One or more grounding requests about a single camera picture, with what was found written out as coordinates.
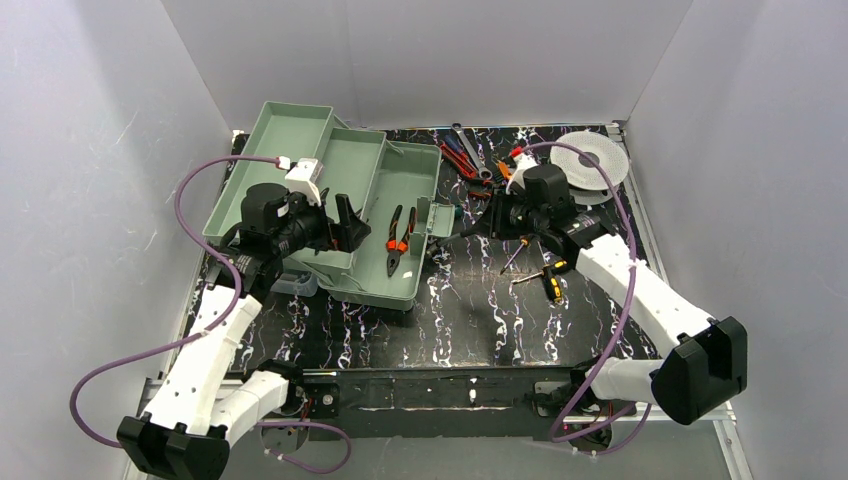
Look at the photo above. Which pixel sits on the grey green tool box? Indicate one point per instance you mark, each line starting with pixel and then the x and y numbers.
pixel 376 175

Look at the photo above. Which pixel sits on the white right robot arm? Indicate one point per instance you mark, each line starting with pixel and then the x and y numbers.
pixel 703 361

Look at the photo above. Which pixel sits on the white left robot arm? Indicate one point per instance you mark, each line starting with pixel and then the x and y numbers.
pixel 186 431

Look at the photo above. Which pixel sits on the red black utility knife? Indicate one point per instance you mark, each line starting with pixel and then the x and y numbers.
pixel 464 170

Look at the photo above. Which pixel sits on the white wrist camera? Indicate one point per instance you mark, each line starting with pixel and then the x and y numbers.
pixel 523 162
pixel 302 178

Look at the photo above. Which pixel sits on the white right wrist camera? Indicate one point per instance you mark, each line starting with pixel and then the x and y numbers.
pixel 523 162

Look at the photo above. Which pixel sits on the thin orange handled screwdriver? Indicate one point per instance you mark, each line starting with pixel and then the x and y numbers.
pixel 523 243

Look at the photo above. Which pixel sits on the claw hammer black handle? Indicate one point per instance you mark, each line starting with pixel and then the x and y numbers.
pixel 457 237

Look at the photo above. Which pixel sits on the blue red small screwdriver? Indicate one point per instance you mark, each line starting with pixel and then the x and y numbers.
pixel 453 143

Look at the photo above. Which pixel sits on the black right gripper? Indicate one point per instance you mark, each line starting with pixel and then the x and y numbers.
pixel 499 216

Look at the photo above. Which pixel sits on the black orange pliers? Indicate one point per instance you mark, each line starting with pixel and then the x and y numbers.
pixel 397 245

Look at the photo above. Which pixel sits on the grey combination wrench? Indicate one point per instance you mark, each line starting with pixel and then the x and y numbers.
pixel 482 170

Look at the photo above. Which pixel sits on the white filament spool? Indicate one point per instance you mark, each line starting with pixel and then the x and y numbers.
pixel 587 185

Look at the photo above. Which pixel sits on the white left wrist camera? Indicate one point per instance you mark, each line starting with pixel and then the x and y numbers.
pixel 302 178

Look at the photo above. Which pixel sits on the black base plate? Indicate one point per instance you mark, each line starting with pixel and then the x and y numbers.
pixel 462 402

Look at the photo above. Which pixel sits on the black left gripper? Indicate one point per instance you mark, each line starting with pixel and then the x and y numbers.
pixel 333 225

